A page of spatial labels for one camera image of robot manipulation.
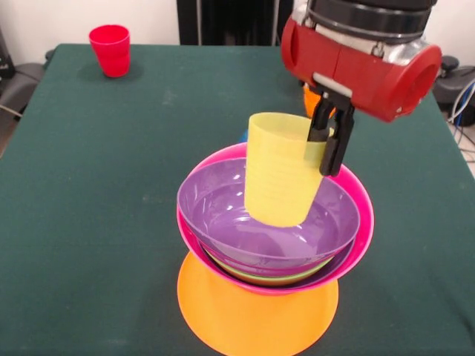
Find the purple plastic bowl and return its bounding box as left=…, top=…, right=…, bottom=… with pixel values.
left=199, top=237, right=356, bottom=289
left=176, top=158, right=361, bottom=277

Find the dark green tablecloth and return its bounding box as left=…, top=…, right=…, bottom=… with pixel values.
left=0, top=43, right=475, bottom=356

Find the yellow plastic cup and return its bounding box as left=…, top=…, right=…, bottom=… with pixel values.
left=243, top=112, right=335, bottom=228

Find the tangle of floor cables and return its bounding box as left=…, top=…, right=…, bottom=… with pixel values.
left=447, top=79, right=475, bottom=164

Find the orange plastic cup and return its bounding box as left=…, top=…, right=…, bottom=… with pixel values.
left=303, top=84, right=337, bottom=120

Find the red plastic cup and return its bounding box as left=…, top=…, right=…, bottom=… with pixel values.
left=88, top=24, right=131, bottom=79

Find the large pink plastic bowl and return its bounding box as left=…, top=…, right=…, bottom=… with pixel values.
left=176, top=142, right=376, bottom=297

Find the light green plastic bowl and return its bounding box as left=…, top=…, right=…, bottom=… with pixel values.
left=206, top=254, right=335, bottom=282

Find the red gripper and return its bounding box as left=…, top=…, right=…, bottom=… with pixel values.
left=280, top=16, right=444, bottom=177

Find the large orange plastic bowl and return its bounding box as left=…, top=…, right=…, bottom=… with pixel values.
left=177, top=251, right=339, bottom=356

